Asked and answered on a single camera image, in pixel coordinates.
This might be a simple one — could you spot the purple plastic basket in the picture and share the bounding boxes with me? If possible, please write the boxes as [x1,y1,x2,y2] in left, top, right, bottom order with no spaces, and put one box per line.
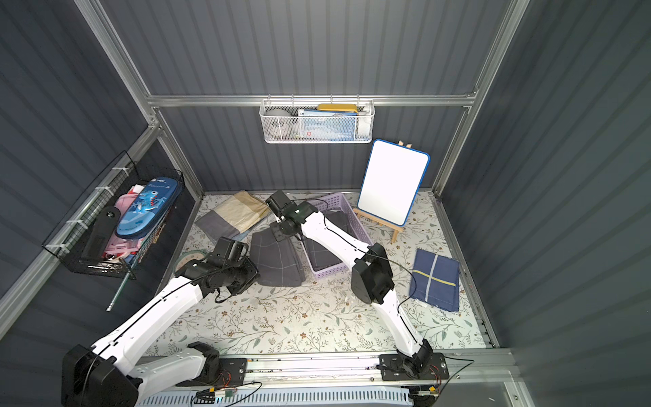
[302,193,372,279]

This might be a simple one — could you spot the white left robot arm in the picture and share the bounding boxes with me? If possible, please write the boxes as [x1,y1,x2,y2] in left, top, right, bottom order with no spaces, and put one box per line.
[61,237,259,406]

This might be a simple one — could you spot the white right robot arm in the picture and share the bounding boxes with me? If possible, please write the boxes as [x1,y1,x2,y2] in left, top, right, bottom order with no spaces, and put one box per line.
[265,190,433,378]

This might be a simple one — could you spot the beige grey folded pillowcase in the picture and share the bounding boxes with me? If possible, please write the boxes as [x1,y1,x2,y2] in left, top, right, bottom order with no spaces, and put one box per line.
[195,191,271,243]

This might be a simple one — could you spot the yellow box in basket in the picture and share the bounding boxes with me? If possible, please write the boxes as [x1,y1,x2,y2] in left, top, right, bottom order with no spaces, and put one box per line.
[317,103,359,115]

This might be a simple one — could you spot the navy blue folded pillowcase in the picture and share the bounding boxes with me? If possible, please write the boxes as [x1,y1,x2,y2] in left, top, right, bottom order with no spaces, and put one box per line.
[410,249,460,312]

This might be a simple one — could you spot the green round clock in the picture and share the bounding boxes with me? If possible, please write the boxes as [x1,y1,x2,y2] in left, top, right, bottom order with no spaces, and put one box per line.
[173,250,207,275]

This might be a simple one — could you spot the blue white packet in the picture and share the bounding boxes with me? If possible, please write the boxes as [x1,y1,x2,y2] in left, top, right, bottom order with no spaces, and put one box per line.
[298,110,358,142]

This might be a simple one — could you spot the white tape roll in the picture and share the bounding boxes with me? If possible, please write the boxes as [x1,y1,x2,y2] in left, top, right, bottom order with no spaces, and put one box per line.
[262,109,293,138]

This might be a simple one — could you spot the blue shark pencil case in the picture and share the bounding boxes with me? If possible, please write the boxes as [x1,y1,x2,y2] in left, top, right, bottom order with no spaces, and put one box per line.
[115,177,182,240]

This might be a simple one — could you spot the pink pouch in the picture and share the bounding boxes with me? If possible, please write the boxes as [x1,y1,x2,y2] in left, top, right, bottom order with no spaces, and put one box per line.
[103,184,144,260]

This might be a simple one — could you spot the blue framed whiteboard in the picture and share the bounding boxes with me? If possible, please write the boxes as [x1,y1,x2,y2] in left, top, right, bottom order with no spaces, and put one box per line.
[357,138,432,227]

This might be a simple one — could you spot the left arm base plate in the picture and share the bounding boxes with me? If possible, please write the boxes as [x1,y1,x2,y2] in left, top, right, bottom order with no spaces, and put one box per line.
[201,358,249,387]

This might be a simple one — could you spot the white wire wall basket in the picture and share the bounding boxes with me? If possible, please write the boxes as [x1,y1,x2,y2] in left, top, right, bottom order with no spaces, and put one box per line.
[259,99,376,144]

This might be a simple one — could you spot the black wire wall basket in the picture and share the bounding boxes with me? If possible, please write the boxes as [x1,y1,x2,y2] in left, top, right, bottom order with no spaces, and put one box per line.
[43,154,185,279]

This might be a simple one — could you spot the black handle tool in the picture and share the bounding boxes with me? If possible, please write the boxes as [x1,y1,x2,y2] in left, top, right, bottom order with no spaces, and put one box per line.
[81,206,121,261]

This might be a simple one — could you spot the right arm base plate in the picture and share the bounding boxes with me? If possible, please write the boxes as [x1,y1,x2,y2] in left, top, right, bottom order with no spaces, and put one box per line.
[376,353,450,382]

